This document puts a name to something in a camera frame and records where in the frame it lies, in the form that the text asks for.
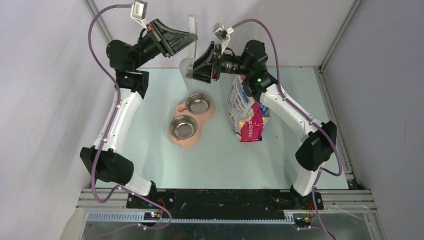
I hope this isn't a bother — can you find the aluminium front frame rail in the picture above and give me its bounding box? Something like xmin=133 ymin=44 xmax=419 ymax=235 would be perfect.
xmin=77 ymin=188 xmax=377 ymax=224

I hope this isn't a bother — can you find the right corner aluminium post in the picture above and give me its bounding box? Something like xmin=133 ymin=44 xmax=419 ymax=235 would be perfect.
xmin=319 ymin=0 xmax=363 ymax=73

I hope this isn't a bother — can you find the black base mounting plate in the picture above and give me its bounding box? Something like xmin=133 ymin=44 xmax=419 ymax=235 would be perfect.
xmin=126 ymin=187 xmax=325 ymax=220

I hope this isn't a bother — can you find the clear plastic scoop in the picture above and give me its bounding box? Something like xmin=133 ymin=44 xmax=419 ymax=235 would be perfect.
xmin=179 ymin=14 xmax=197 ymax=95

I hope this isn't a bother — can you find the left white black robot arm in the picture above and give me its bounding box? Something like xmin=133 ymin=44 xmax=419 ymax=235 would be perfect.
xmin=80 ymin=15 xmax=198 ymax=208

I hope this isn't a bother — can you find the pink pet food bag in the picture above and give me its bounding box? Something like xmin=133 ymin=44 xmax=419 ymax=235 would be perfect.
xmin=227 ymin=75 xmax=271 ymax=143

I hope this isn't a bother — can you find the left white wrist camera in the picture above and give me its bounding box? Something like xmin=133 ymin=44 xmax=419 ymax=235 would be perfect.
xmin=130 ymin=0 xmax=149 ymax=29

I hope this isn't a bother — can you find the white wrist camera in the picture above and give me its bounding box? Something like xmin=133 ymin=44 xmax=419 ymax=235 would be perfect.
xmin=130 ymin=0 xmax=149 ymax=29
xmin=212 ymin=22 xmax=234 ymax=54

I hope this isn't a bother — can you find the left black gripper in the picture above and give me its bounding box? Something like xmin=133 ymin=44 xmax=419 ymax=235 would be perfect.
xmin=132 ymin=19 xmax=197 ymax=70

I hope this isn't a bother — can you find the near steel bowl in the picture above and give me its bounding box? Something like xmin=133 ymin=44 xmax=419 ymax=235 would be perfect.
xmin=169 ymin=115 xmax=198 ymax=140

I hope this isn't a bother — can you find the far steel bowl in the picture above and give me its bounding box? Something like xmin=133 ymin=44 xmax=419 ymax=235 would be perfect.
xmin=185 ymin=92 xmax=212 ymax=115

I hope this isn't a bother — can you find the corner aluminium post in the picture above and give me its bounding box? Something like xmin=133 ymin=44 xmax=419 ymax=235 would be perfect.
xmin=319 ymin=0 xmax=363 ymax=73
xmin=83 ymin=0 xmax=129 ymax=74

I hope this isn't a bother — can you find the pink double bowl feeder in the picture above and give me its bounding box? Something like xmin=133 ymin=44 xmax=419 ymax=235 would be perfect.
xmin=168 ymin=92 xmax=216 ymax=148

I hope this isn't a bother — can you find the right controller board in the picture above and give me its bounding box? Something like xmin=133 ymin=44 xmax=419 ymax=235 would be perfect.
xmin=293 ymin=217 xmax=313 ymax=230

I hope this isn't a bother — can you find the steel bowl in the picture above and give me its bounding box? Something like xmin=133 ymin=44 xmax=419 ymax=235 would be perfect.
xmin=169 ymin=115 xmax=198 ymax=140
xmin=185 ymin=92 xmax=212 ymax=115

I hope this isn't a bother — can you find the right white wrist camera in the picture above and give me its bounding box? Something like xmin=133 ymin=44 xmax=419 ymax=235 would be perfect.
xmin=212 ymin=22 xmax=234 ymax=54

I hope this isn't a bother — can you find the left corner aluminium post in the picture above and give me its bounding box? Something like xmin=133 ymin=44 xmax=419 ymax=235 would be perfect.
xmin=83 ymin=0 xmax=129 ymax=74

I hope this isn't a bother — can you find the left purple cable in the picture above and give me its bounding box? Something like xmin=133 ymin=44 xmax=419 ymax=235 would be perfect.
xmin=87 ymin=3 xmax=173 ymax=231

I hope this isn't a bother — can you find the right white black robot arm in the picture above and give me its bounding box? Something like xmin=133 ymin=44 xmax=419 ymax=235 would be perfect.
xmin=192 ymin=39 xmax=337 ymax=209

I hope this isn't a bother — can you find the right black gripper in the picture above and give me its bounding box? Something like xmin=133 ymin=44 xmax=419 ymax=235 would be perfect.
xmin=186 ymin=41 xmax=252 ymax=84

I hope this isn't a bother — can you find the controller board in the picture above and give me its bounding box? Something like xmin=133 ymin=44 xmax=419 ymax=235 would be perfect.
xmin=143 ymin=212 xmax=162 ymax=221
xmin=293 ymin=217 xmax=313 ymax=230

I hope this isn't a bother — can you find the left controller board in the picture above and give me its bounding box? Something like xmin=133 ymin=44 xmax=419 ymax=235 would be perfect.
xmin=143 ymin=212 xmax=162 ymax=221

